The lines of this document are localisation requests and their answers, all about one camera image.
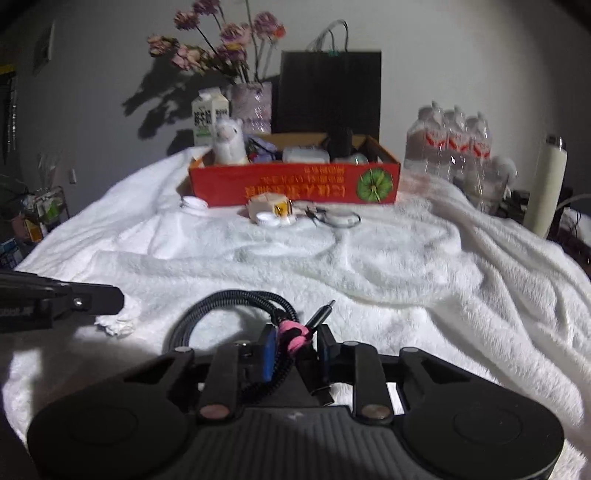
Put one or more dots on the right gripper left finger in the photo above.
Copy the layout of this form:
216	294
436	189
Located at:
239	371

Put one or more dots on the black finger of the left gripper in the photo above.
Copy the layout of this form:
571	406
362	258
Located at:
91	299

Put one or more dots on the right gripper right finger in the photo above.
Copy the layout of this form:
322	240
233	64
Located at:
359	365

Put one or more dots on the white alpaca plush toy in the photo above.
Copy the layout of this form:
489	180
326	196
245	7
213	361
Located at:
228	143

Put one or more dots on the crumpled white tissue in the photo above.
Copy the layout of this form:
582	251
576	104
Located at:
115	326

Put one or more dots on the white fluffy blanket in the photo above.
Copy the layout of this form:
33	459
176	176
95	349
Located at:
428	271

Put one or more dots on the white jar lid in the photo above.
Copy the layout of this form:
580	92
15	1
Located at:
193	205

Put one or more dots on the red cardboard box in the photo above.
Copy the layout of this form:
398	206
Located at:
376	182

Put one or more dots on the white green round jar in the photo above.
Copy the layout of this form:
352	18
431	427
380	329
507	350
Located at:
356	159

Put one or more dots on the white rectangular box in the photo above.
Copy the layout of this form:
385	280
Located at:
305	155

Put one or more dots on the white milk carton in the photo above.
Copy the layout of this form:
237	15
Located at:
209	106

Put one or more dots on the pack of water bottles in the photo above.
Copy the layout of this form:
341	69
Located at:
447	143

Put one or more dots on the cream thermos bottle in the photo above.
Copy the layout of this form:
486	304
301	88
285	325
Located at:
548	181

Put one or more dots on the purple glass vase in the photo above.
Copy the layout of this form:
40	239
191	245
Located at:
252	103

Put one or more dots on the black paper shopping bag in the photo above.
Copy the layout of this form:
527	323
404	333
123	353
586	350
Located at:
327	86

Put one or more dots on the dried pink flower bouquet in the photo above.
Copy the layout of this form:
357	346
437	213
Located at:
239	51

